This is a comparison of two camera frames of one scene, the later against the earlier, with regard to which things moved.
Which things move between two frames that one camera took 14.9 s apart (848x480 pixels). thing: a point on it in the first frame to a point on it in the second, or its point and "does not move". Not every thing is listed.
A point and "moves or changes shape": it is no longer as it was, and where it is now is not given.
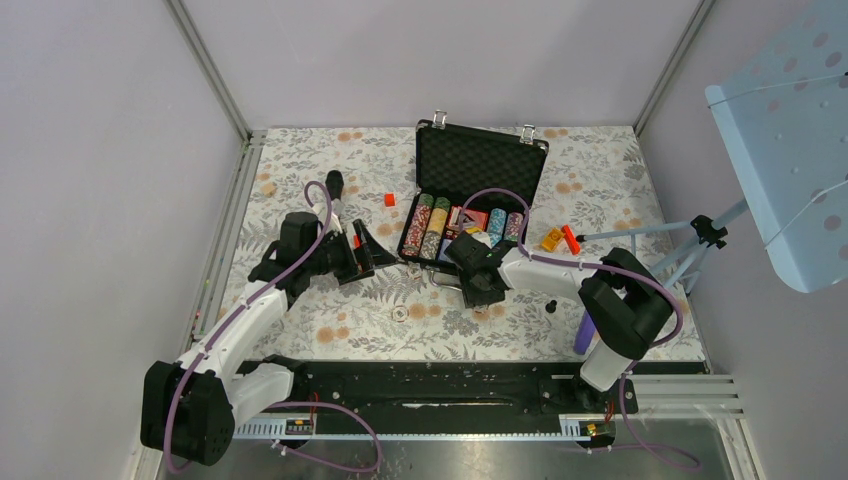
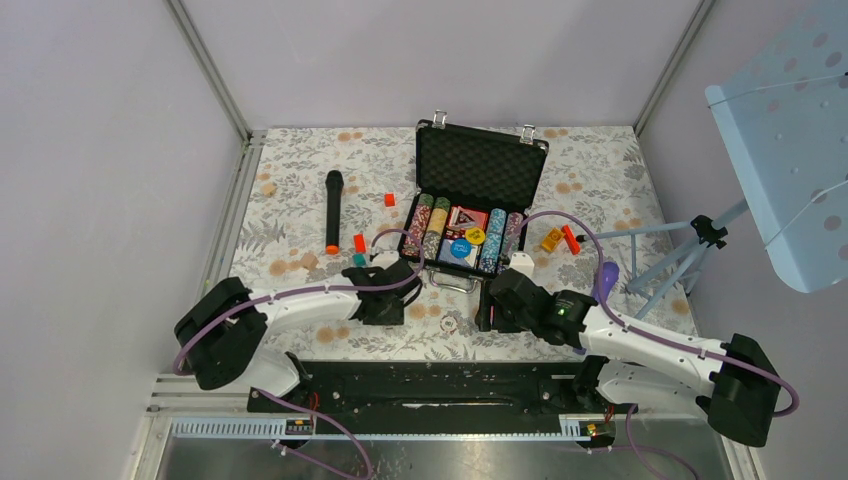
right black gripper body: (475, 294) to (503, 319)
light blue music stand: (783, 107) does not move
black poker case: (469, 179) does not move
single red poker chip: (400, 313) moves or changes shape
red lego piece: (573, 243) does not move
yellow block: (552, 239) does not move
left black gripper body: (336, 255) to (392, 316)
